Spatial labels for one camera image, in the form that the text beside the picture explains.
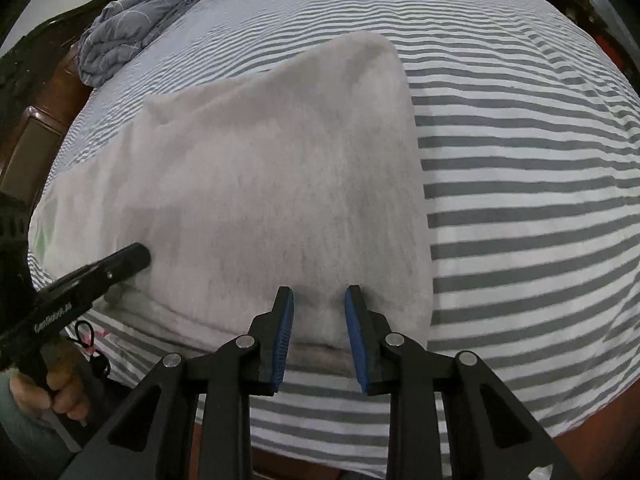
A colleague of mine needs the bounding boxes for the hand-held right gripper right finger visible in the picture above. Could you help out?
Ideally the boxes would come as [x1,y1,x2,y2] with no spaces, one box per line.
[344,284,581,480]

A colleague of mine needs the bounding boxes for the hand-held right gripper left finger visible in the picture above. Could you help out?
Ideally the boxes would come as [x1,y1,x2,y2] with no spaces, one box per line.
[60,286,296,480]

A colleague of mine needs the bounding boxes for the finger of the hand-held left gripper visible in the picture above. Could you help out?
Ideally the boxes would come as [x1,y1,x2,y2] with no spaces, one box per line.
[86,242,152,287]

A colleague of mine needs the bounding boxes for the light grey pants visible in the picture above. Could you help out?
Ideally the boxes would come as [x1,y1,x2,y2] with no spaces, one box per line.
[30,31,435,356]

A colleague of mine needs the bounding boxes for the person's left hand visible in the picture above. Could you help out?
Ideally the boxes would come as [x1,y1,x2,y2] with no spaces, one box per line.
[10,342,92,427]

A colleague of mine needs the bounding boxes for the pink tag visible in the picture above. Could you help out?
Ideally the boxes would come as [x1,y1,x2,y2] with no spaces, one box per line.
[86,329,110,357]

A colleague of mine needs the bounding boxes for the dark carved wooden headboard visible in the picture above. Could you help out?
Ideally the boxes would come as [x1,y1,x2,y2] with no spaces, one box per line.
[0,0,133,206]

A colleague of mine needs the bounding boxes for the grey white striped bed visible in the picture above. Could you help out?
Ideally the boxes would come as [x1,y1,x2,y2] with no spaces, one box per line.
[27,0,640,476]

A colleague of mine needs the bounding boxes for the blue-grey checked quilt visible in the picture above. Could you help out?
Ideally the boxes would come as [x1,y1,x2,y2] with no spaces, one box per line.
[77,0,212,89]

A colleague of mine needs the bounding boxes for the black cord loop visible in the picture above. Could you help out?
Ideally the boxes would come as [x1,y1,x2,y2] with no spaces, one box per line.
[74,320,112,380]

